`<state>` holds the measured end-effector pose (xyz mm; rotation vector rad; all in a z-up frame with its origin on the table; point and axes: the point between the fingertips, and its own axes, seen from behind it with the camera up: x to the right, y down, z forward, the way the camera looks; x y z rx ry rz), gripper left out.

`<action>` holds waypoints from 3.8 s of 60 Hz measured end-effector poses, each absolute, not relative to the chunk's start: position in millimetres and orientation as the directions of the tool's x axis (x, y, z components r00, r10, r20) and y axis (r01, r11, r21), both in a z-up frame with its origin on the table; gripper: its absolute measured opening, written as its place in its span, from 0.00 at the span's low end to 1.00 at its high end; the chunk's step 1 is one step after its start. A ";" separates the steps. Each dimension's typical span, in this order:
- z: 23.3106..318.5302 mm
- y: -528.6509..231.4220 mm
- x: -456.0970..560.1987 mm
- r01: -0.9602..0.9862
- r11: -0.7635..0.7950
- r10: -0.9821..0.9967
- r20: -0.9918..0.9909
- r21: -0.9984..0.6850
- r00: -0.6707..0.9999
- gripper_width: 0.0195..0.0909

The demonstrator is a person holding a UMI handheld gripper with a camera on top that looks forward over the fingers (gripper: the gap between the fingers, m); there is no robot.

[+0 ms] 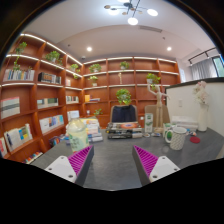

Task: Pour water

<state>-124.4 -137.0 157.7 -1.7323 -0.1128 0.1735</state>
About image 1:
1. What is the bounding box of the grey window curtain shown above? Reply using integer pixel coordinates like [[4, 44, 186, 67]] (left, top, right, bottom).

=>
[[190, 58, 218, 81]]

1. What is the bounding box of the wooden artist mannequin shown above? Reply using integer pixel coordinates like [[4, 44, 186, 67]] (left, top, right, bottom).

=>
[[147, 83, 170, 134]]

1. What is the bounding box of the ceiling air vent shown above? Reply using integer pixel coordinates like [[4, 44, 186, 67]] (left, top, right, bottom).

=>
[[139, 25, 163, 33]]

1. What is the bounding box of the white patterned mug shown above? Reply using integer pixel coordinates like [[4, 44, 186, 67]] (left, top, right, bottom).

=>
[[164, 126, 188, 151]]

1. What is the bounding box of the tall green white carton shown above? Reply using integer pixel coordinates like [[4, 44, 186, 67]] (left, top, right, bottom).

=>
[[144, 112, 154, 134]]

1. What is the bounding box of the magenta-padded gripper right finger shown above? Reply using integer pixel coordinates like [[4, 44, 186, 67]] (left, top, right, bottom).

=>
[[131, 144, 181, 187]]

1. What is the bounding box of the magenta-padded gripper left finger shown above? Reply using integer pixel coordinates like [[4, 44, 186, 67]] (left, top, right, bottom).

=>
[[44, 145, 95, 188]]

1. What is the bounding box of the white vase with pale flowers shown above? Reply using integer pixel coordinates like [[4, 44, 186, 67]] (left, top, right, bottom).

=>
[[193, 80, 210, 133]]

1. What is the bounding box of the green white box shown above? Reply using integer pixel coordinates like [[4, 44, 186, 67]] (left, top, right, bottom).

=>
[[162, 122, 178, 138]]

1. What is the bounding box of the dark office chair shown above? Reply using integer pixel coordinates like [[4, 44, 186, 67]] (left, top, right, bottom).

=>
[[109, 104, 139, 124]]

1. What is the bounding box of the dark stack of books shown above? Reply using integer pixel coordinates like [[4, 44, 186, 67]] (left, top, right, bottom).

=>
[[105, 121, 144, 140]]

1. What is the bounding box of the wooden wall shelf unit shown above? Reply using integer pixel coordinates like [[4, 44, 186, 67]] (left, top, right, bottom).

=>
[[0, 32, 182, 164]]

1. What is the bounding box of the colourful stack of books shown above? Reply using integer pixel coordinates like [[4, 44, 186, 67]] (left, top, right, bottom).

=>
[[79, 117, 104, 144]]

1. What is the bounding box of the black ceiling track light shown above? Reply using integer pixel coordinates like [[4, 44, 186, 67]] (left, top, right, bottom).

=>
[[187, 46, 218, 65]]

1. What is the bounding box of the branched ceiling lamp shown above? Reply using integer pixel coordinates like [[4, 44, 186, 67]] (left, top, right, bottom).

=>
[[103, 0, 160, 26]]

